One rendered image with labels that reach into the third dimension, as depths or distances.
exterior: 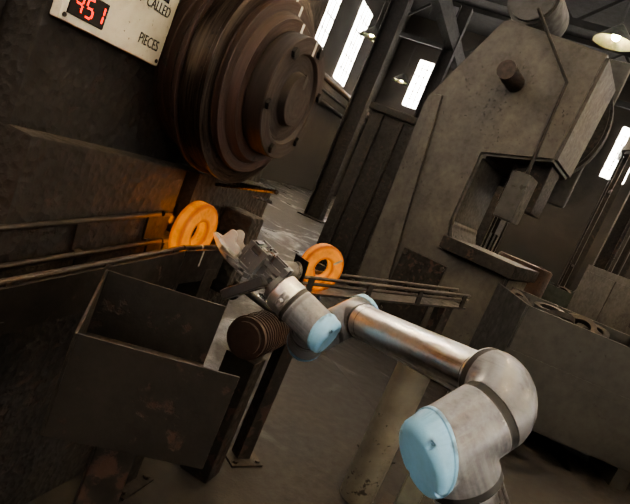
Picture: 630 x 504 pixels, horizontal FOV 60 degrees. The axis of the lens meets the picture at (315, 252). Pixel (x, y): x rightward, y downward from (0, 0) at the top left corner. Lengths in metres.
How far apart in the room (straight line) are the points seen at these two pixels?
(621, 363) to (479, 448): 2.54
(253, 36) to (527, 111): 2.87
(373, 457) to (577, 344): 1.63
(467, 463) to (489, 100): 3.31
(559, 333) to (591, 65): 1.68
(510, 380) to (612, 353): 2.43
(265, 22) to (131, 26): 0.27
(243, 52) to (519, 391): 0.81
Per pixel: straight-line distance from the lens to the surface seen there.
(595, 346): 3.27
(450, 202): 3.85
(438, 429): 0.83
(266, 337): 1.56
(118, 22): 1.12
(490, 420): 0.85
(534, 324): 3.13
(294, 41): 1.22
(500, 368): 0.92
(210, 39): 1.15
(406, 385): 1.82
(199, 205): 1.32
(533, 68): 3.96
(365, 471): 1.95
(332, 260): 1.73
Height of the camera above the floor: 1.01
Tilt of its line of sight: 9 degrees down
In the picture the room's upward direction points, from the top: 23 degrees clockwise
